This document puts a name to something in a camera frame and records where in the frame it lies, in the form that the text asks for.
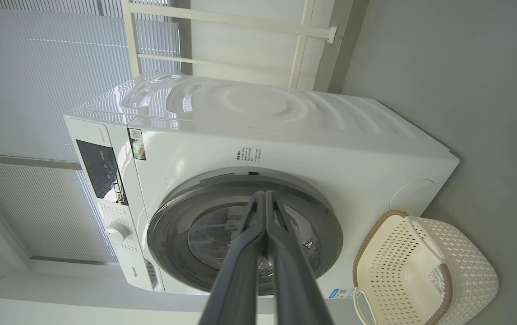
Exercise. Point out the white window blinds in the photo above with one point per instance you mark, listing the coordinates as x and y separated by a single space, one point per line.
37 90

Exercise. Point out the blue energy label sticker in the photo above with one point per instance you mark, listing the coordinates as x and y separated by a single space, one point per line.
342 294

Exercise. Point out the round glass washing machine door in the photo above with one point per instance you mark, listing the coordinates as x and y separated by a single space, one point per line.
177 234

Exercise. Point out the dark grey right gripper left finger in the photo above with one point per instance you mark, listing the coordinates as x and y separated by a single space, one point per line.
236 271

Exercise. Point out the white front-load washing machine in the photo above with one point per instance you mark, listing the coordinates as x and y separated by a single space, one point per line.
285 135

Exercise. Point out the white product label sticker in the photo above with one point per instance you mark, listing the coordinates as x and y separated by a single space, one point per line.
436 280

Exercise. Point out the white metal railing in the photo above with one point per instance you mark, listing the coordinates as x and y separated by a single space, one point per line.
240 20

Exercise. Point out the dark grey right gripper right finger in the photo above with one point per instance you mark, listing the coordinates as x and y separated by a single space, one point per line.
292 271

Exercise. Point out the cream perforated laundry basket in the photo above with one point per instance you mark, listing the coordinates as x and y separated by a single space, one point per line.
403 271

